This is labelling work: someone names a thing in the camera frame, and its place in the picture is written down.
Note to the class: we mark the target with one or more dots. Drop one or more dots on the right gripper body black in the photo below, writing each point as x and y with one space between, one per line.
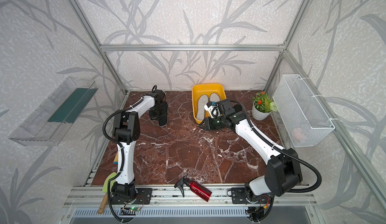
215 123

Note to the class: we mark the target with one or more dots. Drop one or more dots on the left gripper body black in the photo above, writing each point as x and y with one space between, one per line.
154 114

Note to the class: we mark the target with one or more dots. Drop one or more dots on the black insole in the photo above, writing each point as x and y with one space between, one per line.
238 108
162 114

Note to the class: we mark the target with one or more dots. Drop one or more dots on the grey felt insole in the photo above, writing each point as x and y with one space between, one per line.
214 97
203 100

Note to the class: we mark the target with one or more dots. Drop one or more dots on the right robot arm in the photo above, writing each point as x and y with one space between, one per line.
283 167

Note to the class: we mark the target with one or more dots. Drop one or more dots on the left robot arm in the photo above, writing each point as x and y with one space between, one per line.
123 128

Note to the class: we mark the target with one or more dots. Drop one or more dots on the yellow plastic storage box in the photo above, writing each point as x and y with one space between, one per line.
205 89

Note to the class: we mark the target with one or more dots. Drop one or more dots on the potted plant white pot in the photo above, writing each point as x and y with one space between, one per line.
263 105

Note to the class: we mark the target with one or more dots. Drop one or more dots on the red spray bottle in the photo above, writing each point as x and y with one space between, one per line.
194 187

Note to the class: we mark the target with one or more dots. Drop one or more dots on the yellow scraper tool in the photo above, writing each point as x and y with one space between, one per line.
116 159

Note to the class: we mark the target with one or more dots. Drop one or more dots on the green insole piece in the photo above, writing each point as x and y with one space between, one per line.
109 181

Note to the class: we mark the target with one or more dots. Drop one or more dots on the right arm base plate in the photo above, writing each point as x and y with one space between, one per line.
243 196

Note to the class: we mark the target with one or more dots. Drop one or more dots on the white wire mesh basket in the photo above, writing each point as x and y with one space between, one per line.
304 118

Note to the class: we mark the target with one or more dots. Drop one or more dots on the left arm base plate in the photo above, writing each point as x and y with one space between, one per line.
141 197

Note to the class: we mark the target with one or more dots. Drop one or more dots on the wooden handle tool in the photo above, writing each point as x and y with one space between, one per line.
103 204

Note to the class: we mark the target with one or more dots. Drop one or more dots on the clear plastic wall shelf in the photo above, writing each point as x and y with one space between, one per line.
48 124

